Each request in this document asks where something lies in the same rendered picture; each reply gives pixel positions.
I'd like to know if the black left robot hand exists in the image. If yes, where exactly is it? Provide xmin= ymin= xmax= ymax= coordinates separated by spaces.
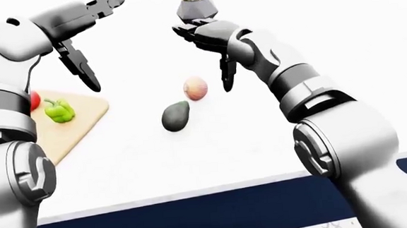
xmin=28 ymin=0 xmax=132 ymax=97

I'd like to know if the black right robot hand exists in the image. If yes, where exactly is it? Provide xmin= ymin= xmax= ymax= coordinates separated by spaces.
xmin=171 ymin=16 xmax=247 ymax=96

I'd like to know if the pale pink onion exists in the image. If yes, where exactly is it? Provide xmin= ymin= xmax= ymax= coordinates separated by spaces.
xmin=182 ymin=76 xmax=210 ymax=102

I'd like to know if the red tomato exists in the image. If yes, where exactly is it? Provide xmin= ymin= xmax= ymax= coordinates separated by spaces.
xmin=28 ymin=90 xmax=42 ymax=112

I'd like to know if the green bell pepper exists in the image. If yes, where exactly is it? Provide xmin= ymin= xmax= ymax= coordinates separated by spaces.
xmin=42 ymin=97 xmax=76 ymax=125

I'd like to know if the dark green avocado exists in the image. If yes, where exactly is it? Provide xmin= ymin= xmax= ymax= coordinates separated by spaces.
xmin=160 ymin=100 xmax=191 ymax=133

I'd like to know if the wooden cutting board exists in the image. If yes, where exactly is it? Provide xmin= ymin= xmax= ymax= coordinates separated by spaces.
xmin=28 ymin=85 xmax=114 ymax=167

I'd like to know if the succulent in grey geometric pot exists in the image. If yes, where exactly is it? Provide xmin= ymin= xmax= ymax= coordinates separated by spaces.
xmin=175 ymin=0 xmax=219 ymax=23

